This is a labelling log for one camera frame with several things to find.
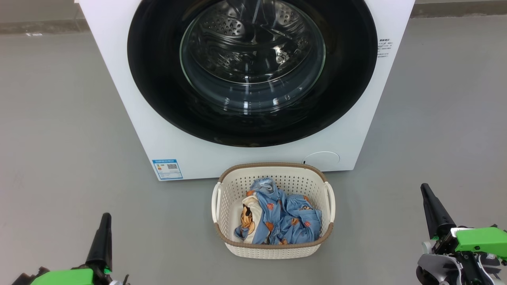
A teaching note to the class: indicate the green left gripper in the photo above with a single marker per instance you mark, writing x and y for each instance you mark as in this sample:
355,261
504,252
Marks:
67,278

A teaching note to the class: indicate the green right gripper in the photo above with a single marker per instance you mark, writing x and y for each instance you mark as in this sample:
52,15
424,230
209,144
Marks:
479,239

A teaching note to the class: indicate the blue cake-print garment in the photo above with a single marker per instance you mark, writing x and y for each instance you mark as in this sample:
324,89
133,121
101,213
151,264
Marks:
293,225

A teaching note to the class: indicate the cream bear-print garment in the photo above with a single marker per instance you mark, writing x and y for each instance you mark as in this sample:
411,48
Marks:
253,233

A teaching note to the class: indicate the black round glass washer door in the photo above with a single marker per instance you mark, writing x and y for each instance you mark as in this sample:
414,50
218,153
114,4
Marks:
158,103

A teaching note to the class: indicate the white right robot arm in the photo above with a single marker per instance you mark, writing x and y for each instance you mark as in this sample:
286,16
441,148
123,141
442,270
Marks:
437,269

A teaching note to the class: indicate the white front-load washing machine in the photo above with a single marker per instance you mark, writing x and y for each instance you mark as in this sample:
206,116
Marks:
115,79

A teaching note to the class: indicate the blue energy label sticker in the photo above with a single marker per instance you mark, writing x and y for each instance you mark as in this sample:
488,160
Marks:
167,169

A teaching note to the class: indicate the round white filter cover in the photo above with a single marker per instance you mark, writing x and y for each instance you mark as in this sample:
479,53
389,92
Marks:
321,160

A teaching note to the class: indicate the cream perforated laundry basket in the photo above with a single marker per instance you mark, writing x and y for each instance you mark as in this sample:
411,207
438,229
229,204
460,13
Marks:
229,245

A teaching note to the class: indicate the small printed text label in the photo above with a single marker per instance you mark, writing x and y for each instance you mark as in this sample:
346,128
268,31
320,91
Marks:
384,48

